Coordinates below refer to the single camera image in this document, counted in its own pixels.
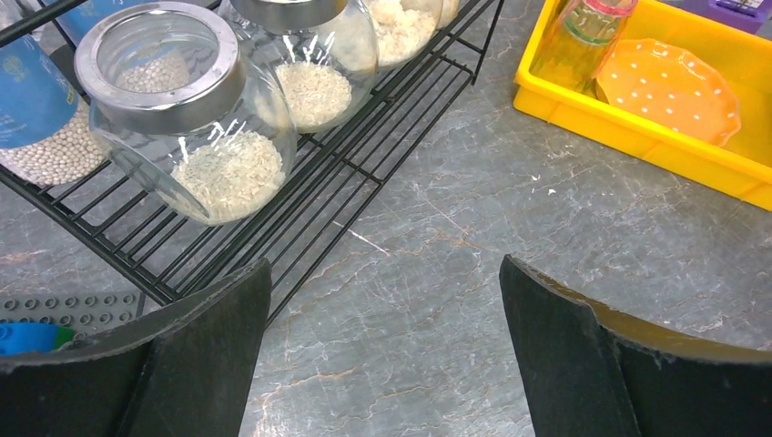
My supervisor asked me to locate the yellow plate with sushi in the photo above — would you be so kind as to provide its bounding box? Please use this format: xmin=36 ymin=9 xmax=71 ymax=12
xmin=595 ymin=38 xmax=742 ymax=147

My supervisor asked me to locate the glass jar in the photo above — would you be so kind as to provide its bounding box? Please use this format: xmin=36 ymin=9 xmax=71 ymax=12
xmin=218 ymin=0 xmax=378 ymax=134
xmin=364 ymin=0 xmax=443 ymax=70
xmin=75 ymin=1 xmax=298 ymax=226

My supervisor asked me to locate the glass jar front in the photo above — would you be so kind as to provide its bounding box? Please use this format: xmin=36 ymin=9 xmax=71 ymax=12
xmin=218 ymin=0 xmax=378 ymax=134

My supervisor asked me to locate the green glass cup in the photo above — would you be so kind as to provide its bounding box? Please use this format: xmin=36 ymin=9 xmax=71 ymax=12
xmin=531 ymin=7 xmax=628 ymax=94

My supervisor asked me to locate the glass jar back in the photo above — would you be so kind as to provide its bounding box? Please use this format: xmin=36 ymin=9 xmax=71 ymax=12
xmin=75 ymin=1 xmax=298 ymax=226

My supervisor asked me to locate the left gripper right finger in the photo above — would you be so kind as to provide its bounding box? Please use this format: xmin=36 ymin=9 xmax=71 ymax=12
xmin=499 ymin=256 xmax=771 ymax=436

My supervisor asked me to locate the yellow plastic bin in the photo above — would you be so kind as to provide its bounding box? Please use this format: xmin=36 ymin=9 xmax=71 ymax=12
xmin=513 ymin=1 xmax=771 ymax=209

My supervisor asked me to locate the grey lego baseplate with bricks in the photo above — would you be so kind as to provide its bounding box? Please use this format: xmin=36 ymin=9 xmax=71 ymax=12
xmin=1 ymin=291 xmax=145 ymax=355

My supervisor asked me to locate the black cap shaker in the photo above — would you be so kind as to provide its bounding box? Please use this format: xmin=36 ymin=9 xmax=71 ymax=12
xmin=438 ymin=0 xmax=460 ymax=29

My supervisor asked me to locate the blue band spice jar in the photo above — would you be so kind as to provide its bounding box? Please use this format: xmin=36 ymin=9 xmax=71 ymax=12
xmin=1 ymin=34 xmax=108 ymax=186
xmin=56 ymin=0 xmax=150 ymax=46

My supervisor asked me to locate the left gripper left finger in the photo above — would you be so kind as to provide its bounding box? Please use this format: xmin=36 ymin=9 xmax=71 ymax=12
xmin=1 ymin=259 xmax=272 ymax=436

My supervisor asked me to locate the black wire rack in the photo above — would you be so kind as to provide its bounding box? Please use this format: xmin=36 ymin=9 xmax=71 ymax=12
xmin=1 ymin=1 xmax=503 ymax=310

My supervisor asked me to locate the pink glass cup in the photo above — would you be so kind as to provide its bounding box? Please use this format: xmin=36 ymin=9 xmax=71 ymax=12
xmin=560 ymin=0 xmax=638 ymax=40

